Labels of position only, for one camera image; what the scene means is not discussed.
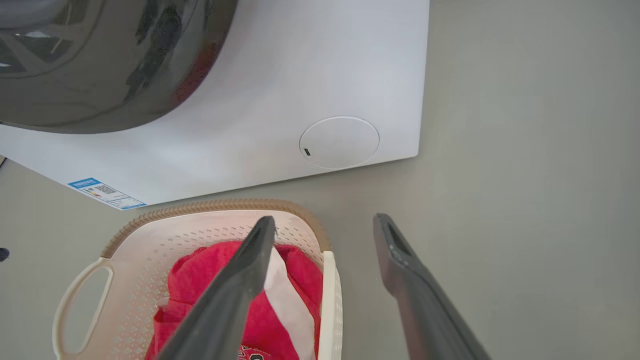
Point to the dark glass washing machine door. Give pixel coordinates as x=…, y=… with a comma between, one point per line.
x=100, y=55

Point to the red and white garment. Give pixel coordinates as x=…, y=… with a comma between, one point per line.
x=210, y=285

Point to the small dark object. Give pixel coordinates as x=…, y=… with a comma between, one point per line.
x=3, y=254

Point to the blue energy label sticker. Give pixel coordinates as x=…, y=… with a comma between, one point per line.
x=106, y=193

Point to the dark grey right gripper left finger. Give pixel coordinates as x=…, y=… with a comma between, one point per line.
x=225, y=310

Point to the white washing machine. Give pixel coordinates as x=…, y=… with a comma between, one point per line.
x=300, y=90

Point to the round white filter cover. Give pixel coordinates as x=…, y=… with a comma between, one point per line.
x=340, y=142

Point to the cream plastic laundry basket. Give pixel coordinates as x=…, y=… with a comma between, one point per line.
x=135, y=260

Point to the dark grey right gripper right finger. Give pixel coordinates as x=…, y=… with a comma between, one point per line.
x=425, y=310

